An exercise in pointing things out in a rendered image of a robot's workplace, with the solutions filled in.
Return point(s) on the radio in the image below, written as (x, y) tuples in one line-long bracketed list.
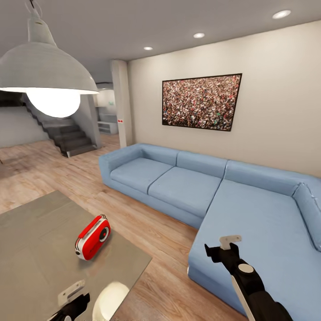
[(92, 238)]

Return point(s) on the room light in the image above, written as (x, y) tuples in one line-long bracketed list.
[(39, 63)]

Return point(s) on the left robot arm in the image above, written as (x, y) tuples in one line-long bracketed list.
[(69, 310)]

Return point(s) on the stairs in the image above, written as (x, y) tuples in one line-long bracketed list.
[(62, 132)]

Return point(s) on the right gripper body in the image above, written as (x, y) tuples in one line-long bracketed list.
[(220, 255)]

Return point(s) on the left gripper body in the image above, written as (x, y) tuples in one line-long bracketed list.
[(77, 306)]

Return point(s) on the picture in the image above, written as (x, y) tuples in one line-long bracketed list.
[(202, 102)]

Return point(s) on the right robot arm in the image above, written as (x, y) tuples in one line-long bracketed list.
[(257, 303)]

